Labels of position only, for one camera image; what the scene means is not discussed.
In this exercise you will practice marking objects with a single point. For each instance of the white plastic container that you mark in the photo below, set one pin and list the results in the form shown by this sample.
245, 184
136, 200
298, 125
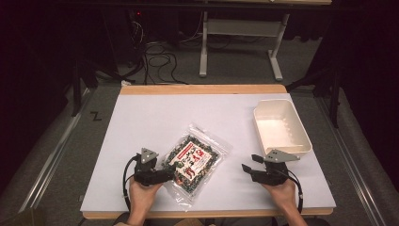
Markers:
279, 128

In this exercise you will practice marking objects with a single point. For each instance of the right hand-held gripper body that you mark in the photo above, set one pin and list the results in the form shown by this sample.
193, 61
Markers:
274, 171

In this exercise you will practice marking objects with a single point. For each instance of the clear bag of dried seaweed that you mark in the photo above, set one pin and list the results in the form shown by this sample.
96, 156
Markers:
194, 163

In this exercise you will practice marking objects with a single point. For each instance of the black stand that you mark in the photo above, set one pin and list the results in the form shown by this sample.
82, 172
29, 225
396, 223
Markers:
334, 94
76, 88

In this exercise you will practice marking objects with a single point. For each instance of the metal floor rail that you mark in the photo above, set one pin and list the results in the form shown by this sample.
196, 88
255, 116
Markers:
351, 157
53, 157

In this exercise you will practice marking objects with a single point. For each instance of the white metal desk frame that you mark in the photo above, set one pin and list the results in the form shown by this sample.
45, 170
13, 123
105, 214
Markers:
241, 26

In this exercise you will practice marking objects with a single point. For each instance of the person's right hand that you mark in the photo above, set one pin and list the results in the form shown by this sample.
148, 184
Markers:
280, 194

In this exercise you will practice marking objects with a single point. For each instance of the white plug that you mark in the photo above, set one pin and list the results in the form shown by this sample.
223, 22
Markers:
126, 83

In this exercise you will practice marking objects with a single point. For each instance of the person's left hand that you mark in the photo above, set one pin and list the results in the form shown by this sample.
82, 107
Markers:
142, 196

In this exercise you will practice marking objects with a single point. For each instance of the white table mat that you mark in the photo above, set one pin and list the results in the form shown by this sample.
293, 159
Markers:
188, 113

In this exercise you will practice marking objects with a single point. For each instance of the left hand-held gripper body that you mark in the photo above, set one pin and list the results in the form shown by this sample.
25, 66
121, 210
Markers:
146, 171

